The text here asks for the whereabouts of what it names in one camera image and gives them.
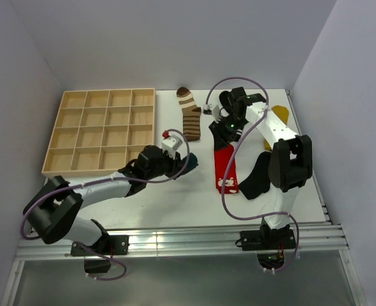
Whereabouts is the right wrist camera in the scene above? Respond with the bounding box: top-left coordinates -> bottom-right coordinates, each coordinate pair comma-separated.
203,104 -> 221,122

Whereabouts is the black sock with white stripes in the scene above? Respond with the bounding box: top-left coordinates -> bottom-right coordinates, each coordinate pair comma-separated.
208,91 -> 249,154

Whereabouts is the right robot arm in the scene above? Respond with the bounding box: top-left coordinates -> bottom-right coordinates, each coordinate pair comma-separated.
209,87 -> 312,249

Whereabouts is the dark teal sock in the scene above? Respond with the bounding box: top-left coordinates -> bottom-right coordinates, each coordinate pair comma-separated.
185,152 -> 198,172

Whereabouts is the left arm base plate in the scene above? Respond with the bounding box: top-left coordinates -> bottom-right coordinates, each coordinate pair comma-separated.
70,235 -> 129,257

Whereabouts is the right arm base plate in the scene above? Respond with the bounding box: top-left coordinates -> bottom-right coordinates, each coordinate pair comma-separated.
235,225 -> 296,251

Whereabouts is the wooden compartment tray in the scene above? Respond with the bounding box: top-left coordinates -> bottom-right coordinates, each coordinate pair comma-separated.
42,88 -> 155,177

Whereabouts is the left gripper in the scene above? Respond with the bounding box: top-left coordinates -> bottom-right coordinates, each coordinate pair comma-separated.
145,149 -> 187,180

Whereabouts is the red sock with white bear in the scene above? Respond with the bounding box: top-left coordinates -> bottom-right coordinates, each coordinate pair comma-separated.
213,143 -> 240,195

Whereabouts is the brown striped sock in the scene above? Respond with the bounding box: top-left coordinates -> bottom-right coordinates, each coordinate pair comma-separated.
176,87 -> 201,142

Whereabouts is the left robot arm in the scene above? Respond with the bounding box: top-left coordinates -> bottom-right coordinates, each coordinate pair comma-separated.
23,145 -> 198,254

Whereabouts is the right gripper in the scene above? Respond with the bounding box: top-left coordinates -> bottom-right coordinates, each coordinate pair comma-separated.
209,113 -> 249,152

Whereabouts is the aluminium mounting rail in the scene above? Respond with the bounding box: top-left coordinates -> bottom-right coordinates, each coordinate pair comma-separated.
15,222 -> 349,261

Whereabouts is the yellow sock with cartoon face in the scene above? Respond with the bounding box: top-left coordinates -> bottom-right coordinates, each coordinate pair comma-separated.
264,105 -> 289,151

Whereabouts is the plain black sock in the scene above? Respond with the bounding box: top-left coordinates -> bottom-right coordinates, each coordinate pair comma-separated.
238,151 -> 271,200

